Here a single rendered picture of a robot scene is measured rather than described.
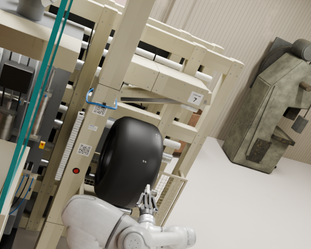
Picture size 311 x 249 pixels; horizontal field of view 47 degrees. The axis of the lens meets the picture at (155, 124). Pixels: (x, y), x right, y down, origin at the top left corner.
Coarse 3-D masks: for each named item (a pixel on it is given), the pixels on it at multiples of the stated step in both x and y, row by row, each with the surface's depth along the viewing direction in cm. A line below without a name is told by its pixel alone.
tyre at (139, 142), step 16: (112, 128) 241; (128, 128) 216; (144, 128) 221; (112, 144) 259; (128, 144) 209; (144, 144) 213; (160, 144) 220; (112, 160) 210; (128, 160) 207; (160, 160) 217; (96, 176) 242; (112, 176) 208; (128, 176) 208; (144, 176) 210; (96, 192) 225; (112, 192) 211; (128, 192) 212
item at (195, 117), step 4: (196, 112) 573; (200, 112) 565; (192, 116) 528; (196, 116) 532; (192, 120) 532; (196, 120) 536; (188, 124) 534; (192, 124) 537; (180, 140) 543; (184, 144) 551; (180, 148) 552; (176, 152) 569; (180, 152) 557
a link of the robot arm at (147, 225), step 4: (140, 224) 175; (144, 224) 174; (148, 224) 174; (152, 224) 176; (148, 228) 171; (152, 228) 171; (156, 228) 171; (160, 228) 171; (152, 248) 165; (156, 248) 169; (160, 248) 170
